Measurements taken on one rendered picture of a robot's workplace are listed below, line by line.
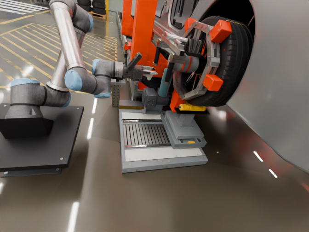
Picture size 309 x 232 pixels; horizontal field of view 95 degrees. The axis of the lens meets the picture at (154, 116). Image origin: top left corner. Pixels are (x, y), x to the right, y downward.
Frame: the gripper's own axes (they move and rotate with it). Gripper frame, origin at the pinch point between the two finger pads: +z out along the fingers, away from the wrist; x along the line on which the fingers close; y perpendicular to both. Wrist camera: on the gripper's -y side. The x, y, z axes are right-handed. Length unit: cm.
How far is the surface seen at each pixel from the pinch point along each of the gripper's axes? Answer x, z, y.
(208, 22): -23, 39, -30
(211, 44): 2.5, 30.8, -20.5
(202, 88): 8.6, 33.4, 5.7
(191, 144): 8, 51, 68
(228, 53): 10.0, 39.1, -18.9
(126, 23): -253, 1, 9
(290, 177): 48, 161, 83
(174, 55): 2.4, 9.1, -11.0
